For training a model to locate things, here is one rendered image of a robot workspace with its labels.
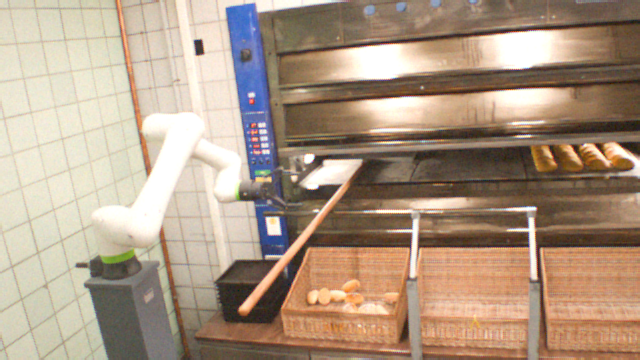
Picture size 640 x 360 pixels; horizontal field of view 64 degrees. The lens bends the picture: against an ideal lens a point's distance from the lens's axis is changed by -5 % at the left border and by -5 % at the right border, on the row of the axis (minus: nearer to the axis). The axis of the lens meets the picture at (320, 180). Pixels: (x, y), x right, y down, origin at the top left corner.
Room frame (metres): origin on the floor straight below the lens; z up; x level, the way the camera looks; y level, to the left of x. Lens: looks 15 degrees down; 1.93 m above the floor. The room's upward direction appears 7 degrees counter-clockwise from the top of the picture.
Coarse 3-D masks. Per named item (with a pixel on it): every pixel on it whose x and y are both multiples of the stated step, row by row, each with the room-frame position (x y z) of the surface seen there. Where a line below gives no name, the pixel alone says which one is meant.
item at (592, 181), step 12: (456, 180) 2.55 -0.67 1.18; (468, 180) 2.53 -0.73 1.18; (480, 180) 2.50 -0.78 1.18; (492, 180) 2.48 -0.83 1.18; (504, 180) 2.45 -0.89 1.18; (516, 180) 2.43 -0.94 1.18; (528, 180) 2.41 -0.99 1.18; (540, 180) 2.38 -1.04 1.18; (552, 180) 2.36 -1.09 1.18; (564, 180) 2.34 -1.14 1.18; (576, 180) 2.32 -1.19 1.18; (588, 180) 2.30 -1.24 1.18; (600, 180) 2.28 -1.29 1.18; (612, 180) 2.27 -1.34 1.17; (624, 180) 2.25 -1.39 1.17; (636, 180) 2.23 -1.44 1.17; (300, 192) 2.76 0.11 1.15; (312, 192) 2.74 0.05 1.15; (324, 192) 2.72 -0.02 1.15; (336, 192) 2.70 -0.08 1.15; (348, 192) 2.68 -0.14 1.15; (360, 192) 2.66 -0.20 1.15; (372, 192) 2.64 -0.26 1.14; (384, 192) 2.62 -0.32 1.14
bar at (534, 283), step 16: (464, 208) 2.14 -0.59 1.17; (480, 208) 2.12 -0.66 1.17; (496, 208) 2.09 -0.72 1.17; (512, 208) 2.07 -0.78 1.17; (528, 208) 2.05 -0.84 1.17; (416, 224) 2.17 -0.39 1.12; (528, 224) 2.03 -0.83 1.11; (416, 240) 2.12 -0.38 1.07; (416, 256) 2.07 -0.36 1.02; (416, 288) 1.98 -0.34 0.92; (416, 304) 1.98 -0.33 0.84; (416, 320) 1.98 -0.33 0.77; (528, 320) 1.84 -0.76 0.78; (416, 336) 1.98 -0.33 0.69; (528, 336) 1.85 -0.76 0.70; (416, 352) 1.98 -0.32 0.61; (528, 352) 1.84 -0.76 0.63
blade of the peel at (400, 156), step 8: (376, 152) 3.38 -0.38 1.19; (384, 152) 3.35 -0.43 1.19; (392, 152) 3.33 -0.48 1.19; (400, 152) 3.30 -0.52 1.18; (408, 152) 3.28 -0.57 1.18; (416, 152) 3.23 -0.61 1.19; (328, 160) 3.21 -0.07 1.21; (336, 160) 3.19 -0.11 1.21; (344, 160) 3.18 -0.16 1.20; (352, 160) 3.16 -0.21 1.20; (360, 160) 3.15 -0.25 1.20; (376, 160) 3.12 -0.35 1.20; (384, 160) 3.10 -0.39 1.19; (392, 160) 3.09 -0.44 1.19; (400, 160) 3.07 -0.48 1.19; (408, 160) 3.06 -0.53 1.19
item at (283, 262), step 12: (360, 168) 2.92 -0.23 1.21; (348, 180) 2.69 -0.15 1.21; (324, 216) 2.21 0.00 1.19; (312, 228) 2.05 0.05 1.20; (300, 240) 1.93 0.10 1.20; (288, 252) 1.81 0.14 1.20; (276, 276) 1.65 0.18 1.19; (264, 288) 1.56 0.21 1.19; (252, 300) 1.48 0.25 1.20; (240, 312) 1.43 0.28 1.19
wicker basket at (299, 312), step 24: (312, 264) 2.70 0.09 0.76; (336, 264) 2.66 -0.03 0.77; (360, 264) 2.61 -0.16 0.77; (408, 264) 2.49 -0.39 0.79; (312, 288) 2.67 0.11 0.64; (336, 288) 2.63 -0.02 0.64; (360, 288) 2.58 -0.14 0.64; (384, 288) 2.54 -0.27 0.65; (288, 312) 2.28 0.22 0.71; (312, 312) 2.24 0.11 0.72; (336, 312) 2.20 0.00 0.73; (360, 312) 2.17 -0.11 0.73; (288, 336) 2.28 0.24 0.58; (312, 336) 2.24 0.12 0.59; (336, 336) 2.21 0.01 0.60; (360, 336) 2.17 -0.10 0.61; (384, 336) 2.13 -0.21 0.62
